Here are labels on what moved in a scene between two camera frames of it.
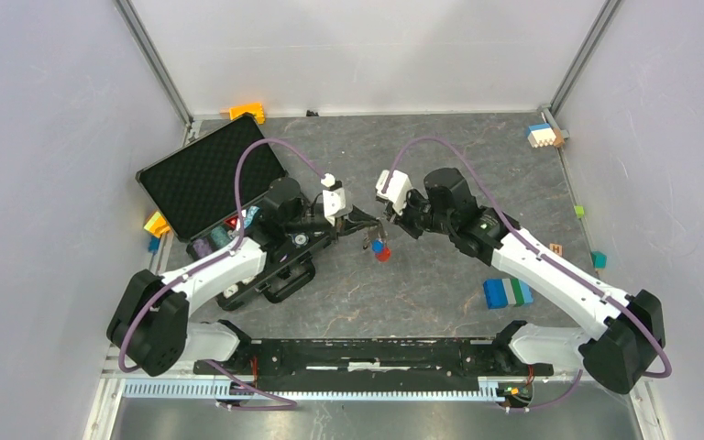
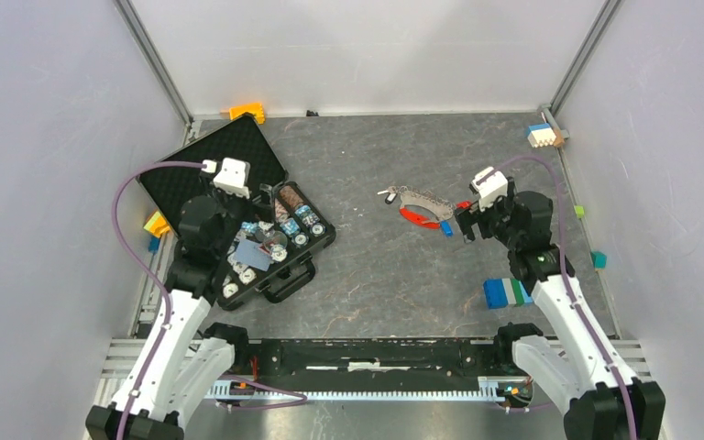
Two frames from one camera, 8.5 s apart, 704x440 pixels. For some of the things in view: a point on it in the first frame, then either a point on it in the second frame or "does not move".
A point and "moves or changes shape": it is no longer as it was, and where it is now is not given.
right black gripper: [403, 219] to [467, 217]
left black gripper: [346, 224] to [219, 194]
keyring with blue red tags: [377, 237] moves or changes shape
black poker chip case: [207, 198] does not move
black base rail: [375, 363] does not move
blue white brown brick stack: [542, 135] does not move
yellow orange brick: [157, 225] does not move
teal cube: [599, 259] does not move
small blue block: [154, 244] does not move
